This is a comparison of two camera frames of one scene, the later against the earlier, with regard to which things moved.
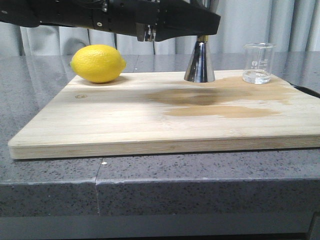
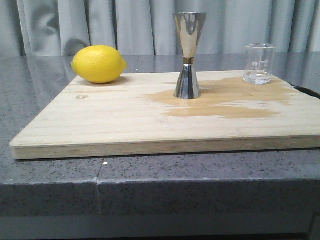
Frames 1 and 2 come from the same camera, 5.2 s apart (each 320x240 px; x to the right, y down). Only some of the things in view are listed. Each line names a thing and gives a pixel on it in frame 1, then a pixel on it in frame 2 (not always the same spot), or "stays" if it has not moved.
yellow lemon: x=97 y=63 stays
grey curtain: x=293 y=25 stays
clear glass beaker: x=258 y=62 stays
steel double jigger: x=200 y=68 -> x=188 y=26
